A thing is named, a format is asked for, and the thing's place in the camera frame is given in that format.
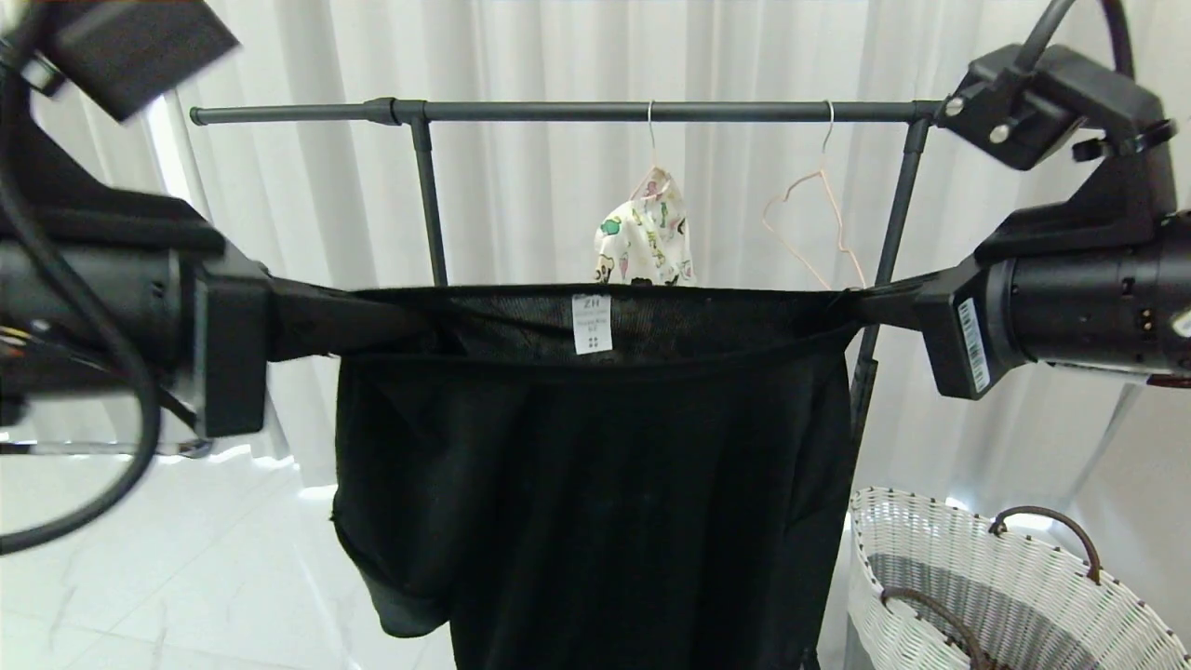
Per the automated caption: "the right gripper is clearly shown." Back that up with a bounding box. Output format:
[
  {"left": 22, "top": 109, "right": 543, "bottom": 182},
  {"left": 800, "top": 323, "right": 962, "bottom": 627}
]
[{"left": 912, "top": 216, "right": 1191, "bottom": 401}]

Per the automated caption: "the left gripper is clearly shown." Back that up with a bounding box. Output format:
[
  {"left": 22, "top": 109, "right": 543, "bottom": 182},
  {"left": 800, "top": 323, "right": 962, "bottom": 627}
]
[{"left": 0, "top": 244, "right": 271, "bottom": 438}]

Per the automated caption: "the pink clothes hanger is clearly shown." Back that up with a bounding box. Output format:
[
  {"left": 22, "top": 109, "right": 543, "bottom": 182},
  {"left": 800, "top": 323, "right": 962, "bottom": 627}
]
[
  {"left": 761, "top": 100, "right": 868, "bottom": 291},
  {"left": 642, "top": 100, "right": 673, "bottom": 201}
]

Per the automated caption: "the cream printed garment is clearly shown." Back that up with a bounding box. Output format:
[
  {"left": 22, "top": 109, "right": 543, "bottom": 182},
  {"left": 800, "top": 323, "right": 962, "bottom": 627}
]
[{"left": 594, "top": 167, "right": 694, "bottom": 286}]

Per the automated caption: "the black garment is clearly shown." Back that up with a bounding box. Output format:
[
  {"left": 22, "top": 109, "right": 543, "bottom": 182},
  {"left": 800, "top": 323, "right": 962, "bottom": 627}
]
[{"left": 330, "top": 284, "right": 862, "bottom": 670}]

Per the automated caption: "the white laundry basket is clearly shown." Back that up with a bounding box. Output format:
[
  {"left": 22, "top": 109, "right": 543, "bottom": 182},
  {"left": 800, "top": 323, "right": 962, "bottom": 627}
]
[{"left": 845, "top": 486, "right": 1187, "bottom": 670}]

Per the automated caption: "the black clothes rack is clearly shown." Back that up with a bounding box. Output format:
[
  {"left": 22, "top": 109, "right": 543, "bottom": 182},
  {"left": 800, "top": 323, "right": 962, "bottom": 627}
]
[{"left": 190, "top": 97, "right": 950, "bottom": 443}]

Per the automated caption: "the white curtain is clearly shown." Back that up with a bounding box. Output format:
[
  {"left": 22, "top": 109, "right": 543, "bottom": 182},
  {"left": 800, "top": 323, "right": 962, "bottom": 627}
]
[{"left": 28, "top": 0, "right": 1191, "bottom": 522}]

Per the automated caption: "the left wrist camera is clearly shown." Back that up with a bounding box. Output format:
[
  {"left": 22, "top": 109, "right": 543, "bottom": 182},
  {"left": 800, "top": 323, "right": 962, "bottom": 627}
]
[{"left": 0, "top": 0, "right": 241, "bottom": 252}]

